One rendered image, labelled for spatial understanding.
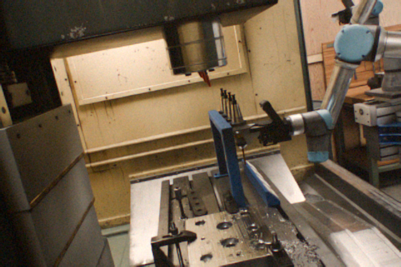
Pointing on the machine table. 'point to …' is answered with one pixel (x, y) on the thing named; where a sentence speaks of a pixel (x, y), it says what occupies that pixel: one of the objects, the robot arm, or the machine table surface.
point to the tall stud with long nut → (180, 200)
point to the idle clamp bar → (195, 203)
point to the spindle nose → (195, 46)
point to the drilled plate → (257, 260)
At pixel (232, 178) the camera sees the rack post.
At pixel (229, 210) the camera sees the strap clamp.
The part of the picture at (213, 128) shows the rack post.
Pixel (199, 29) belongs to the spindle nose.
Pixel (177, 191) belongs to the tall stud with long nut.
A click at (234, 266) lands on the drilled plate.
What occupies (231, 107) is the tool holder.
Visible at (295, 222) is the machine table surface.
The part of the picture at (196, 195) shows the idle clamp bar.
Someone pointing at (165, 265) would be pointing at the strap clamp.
